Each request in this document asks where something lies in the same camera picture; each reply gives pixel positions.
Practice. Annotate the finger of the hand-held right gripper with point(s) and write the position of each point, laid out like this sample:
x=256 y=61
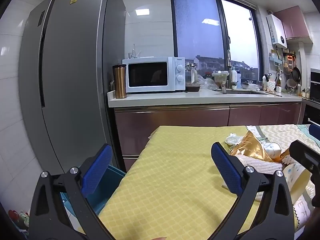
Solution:
x=315 y=132
x=303 y=155

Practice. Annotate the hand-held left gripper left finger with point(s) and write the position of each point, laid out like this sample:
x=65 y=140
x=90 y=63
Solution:
x=97 y=170

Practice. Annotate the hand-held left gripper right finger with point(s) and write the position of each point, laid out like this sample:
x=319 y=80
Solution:
x=225 y=165

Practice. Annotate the blue plastic bin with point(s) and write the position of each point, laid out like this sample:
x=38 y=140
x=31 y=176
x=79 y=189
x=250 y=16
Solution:
x=107 y=187

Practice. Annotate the gold snack wrapper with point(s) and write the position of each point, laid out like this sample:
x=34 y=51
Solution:
x=250 y=147

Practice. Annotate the dotted paper cup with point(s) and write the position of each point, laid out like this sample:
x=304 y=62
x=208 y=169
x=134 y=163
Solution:
x=297 y=180

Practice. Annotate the black built-in oven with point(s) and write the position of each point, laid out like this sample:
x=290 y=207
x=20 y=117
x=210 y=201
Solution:
x=312 y=105

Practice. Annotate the crumpled white tissue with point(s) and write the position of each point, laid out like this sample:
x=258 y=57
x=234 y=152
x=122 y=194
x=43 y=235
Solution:
x=233 y=138

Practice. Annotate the grey dashed tablecloth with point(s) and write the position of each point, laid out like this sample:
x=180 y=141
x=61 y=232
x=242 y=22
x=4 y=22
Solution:
x=282 y=133

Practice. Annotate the white foam fruit net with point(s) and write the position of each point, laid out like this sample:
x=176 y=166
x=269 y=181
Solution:
x=262 y=164

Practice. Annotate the metal pot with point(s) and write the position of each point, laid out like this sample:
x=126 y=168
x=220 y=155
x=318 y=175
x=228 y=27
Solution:
x=291 y=84

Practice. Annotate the yellow patterned tablecloth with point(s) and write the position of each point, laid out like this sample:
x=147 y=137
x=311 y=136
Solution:
x=170 y=175

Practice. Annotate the kitchen counter cabinet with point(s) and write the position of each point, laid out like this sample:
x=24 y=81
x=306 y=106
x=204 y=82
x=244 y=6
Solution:
x=187 y=120

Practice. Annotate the black frying pan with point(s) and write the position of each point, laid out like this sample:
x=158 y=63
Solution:
x=296 y=74

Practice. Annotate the dark sauce bottle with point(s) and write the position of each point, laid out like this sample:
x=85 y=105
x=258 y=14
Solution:
x=278 y=83

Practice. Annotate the white dotted utensil holder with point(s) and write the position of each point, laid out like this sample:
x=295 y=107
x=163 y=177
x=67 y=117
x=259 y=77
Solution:
x=266 y=83

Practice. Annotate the orange kitchen utensil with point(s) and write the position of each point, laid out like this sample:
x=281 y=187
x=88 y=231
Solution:
x=290 y=57

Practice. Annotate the plastic food bag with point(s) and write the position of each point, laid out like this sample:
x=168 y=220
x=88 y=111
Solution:
x=220 y=78

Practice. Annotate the white soap bottle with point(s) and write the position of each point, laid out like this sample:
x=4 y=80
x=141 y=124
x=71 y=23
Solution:
x=234 y=76

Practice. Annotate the copper thermos tumbler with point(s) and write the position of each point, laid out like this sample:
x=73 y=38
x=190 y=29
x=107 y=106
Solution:
x=119 y=82

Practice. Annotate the grey refrigerator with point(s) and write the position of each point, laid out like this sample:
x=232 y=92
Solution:
x=75 y=80

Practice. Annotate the colourful snack packet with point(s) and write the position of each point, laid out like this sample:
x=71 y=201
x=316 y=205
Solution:
x=15 y=216

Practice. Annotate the kitchen faucet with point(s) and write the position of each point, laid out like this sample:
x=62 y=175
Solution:
x=228 y=65

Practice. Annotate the small metal saucepan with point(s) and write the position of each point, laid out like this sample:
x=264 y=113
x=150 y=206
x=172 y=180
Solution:
x=190 y=65

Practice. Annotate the white microwave oven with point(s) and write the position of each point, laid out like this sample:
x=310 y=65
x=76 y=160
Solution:
x=150 y=75

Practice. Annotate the white water heater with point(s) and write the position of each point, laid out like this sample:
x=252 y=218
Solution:
x=276 y=30

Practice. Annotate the kitchen window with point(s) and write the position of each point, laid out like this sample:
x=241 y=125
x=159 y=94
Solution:
x=200 y=30

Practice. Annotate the teal wall rack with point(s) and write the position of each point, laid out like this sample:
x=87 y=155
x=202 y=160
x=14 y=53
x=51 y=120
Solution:
x=275 y=57

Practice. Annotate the pink wall cabinet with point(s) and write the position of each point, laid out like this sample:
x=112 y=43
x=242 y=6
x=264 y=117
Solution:
x=295 y=22

